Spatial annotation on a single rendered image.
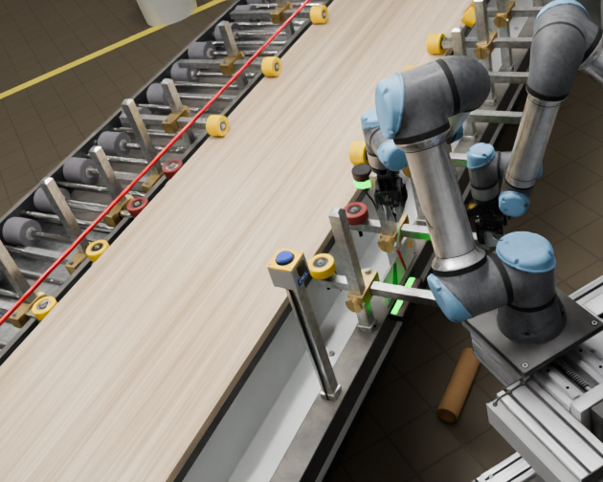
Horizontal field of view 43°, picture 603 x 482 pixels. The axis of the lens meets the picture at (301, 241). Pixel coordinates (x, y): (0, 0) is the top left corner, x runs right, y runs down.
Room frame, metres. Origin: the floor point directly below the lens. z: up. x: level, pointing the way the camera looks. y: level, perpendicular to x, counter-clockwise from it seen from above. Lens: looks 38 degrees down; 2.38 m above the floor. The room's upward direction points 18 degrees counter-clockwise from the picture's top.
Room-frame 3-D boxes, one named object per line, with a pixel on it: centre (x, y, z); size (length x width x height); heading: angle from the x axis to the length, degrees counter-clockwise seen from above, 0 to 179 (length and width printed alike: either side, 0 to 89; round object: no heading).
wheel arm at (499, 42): (2.61, -0.95, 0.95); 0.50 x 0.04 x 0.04; 51
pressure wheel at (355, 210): (1.93, -0.19, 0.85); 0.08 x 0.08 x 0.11
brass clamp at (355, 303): (1.64, -0.13, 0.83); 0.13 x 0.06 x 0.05; 141
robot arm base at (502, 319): (1.16, -0.44, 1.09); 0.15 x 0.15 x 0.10
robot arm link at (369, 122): (1.68, -0.28, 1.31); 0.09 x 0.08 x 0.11; 4
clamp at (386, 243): (1.83, -0.28, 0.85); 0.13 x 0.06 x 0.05; 141
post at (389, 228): (1.82, -0.27, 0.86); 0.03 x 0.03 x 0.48; 51
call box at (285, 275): (1.42, 0.05, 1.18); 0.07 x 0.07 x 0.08; 51
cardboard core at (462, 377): (1.83, -0.40, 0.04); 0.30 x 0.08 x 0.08; 141
